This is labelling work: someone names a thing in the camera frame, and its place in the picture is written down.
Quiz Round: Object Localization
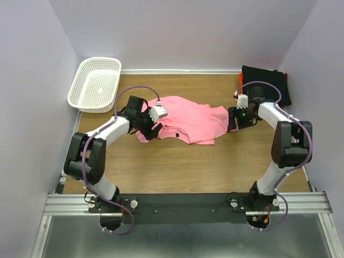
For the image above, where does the white plastic basket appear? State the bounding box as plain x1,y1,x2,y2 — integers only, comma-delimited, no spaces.
67,57,121,113

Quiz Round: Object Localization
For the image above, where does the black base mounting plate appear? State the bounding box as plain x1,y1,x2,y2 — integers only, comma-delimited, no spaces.
88,192,280,225

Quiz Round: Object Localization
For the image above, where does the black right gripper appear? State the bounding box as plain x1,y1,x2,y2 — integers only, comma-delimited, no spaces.
226,106,256,131

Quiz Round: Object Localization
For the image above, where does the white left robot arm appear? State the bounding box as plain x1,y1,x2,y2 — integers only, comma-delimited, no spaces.
63,96,168,212

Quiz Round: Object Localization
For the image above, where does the aluminium frame rail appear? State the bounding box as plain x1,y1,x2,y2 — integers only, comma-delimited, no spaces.
44,192,333,216

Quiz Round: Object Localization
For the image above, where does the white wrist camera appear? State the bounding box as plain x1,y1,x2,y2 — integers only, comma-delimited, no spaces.
236,94,248,109
148,105,168,123

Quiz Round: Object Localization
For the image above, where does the black folded t shirt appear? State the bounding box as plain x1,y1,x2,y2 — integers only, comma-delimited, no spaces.
241,64,292,108

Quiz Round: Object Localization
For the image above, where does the orange folded t shirt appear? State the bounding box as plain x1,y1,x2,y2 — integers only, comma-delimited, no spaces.
239,73,243,86

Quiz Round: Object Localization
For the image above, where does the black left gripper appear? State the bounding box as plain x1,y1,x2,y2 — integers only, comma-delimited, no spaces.
136,106,163,140

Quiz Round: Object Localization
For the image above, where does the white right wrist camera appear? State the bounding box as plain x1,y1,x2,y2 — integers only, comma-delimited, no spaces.
236,94,248,109

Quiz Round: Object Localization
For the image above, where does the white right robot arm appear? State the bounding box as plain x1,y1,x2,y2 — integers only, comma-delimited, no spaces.
228,81,313,211

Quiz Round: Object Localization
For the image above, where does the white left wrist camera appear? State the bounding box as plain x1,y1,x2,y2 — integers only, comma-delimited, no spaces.
148,105,168,123

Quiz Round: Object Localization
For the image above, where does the pink t shirt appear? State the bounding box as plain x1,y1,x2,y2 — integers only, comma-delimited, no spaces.
136,96,240,146

